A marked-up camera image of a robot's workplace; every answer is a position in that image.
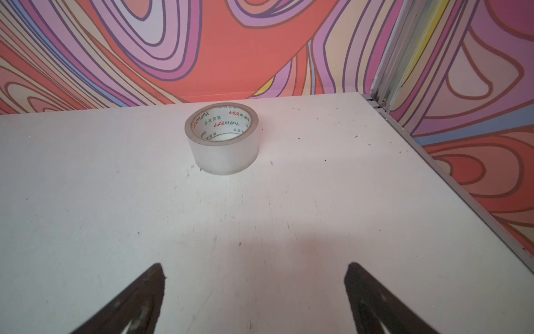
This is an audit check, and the aluminium frame rail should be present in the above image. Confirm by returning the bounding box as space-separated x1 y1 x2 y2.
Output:
365 1 533 268

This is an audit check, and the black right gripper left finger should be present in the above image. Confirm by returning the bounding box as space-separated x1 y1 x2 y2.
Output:
73 263 165 333

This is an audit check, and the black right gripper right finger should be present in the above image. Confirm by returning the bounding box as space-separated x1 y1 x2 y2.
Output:
344 262 437 334

